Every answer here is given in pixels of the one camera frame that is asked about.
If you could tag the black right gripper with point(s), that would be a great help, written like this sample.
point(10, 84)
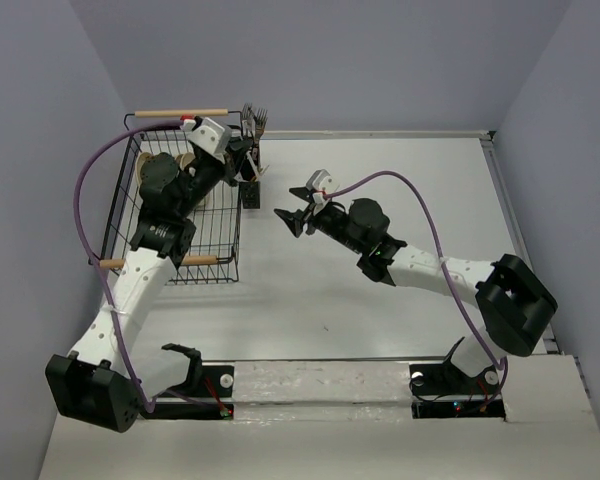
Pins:
point(295, 220)

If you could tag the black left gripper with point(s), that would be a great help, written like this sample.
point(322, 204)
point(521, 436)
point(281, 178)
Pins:
point(239, 147)

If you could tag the black fork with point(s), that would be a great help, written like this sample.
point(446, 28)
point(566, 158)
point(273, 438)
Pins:
point(260, 121)

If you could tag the all silver fork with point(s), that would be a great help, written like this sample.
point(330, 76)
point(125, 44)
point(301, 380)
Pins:
point(247, 120)

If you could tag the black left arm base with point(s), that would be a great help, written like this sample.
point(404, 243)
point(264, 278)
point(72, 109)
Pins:
point(211, 399)

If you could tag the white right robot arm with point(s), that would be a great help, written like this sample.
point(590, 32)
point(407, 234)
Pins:
point(514, 304)

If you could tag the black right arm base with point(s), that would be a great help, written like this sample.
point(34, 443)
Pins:
point(441, 391)

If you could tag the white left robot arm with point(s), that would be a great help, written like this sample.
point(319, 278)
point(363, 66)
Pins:
point(97, 382)

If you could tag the black perforated utensil caddy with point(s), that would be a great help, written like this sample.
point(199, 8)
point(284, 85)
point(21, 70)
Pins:
point(250, 190)

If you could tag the plain cream plate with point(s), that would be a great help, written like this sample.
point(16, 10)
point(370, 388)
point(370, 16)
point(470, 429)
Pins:
point(185, 160)

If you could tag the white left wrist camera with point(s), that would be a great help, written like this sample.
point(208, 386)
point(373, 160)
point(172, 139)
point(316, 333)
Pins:
point(209, 135)

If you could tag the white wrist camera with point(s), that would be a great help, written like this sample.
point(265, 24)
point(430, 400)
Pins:
point(209, 135)
point(320, 185)

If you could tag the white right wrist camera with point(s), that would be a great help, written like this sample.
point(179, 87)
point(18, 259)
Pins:
point(320, 185)

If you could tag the black wire dish rack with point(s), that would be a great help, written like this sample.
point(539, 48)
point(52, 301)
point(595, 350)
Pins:
point(204, 246)

